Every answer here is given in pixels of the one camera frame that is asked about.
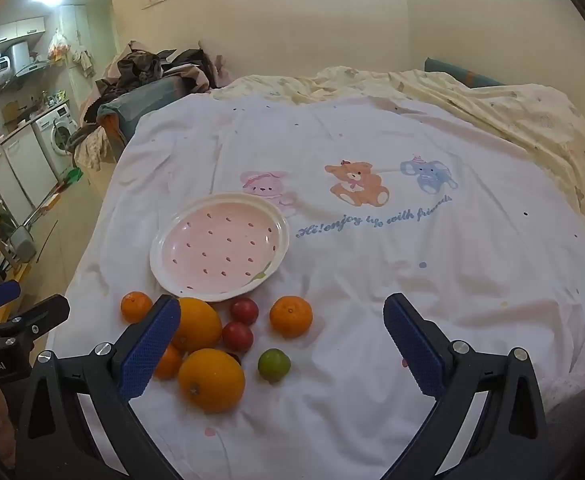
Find teal pillow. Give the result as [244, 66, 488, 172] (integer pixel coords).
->
[424, 56, 506, 89]

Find white wall cabinets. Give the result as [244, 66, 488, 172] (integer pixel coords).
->
[0, 16, 47, 49]

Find red tomato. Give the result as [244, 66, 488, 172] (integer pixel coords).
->
[222, 321, 254, 352]
[229, 297, 260, 325]

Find white floor cabinet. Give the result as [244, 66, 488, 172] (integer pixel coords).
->
[0, 120, 61, 227]

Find grey-blue cushion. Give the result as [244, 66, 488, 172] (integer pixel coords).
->
[97, 77, 193, 147]

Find silver range hood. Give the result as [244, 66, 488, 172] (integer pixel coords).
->
[10, 40, 51, 79]

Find pink blanket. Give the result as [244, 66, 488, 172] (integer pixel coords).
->
[543, 320, 585, 411]

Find white washing machine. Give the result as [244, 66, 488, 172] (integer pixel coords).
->
[35, 102, 81, 177]

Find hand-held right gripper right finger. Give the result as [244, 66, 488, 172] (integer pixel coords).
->
[383, 292, 548, 480]

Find large orange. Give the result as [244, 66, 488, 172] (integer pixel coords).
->
[170, 297, 223, 354]
[177, 348, 246, 415]

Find small tangerine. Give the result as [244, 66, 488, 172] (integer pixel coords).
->
[152, 342, 184, 381]
[269, 295, 314, 338]
[120, 291, 154, 324]

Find pile of clothes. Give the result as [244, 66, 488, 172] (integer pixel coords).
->
[82, 40, 233, 126]

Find green lime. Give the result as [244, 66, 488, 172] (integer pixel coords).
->
[258, 349, 292, 385]

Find orange plastic bag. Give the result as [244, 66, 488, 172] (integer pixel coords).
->
[47, 27, 71, 64]

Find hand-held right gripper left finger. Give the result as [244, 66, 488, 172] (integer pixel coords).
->
[15, 294, 193, 480]

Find pink strawberry-pattern plate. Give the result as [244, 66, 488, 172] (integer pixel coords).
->
[149, 192, 291, 303]

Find yellow printed blanket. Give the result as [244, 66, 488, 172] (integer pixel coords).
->
[207, 65, 585, 241]

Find white printed blanket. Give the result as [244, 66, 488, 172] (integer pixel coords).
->
[47, 92, 585, 480]

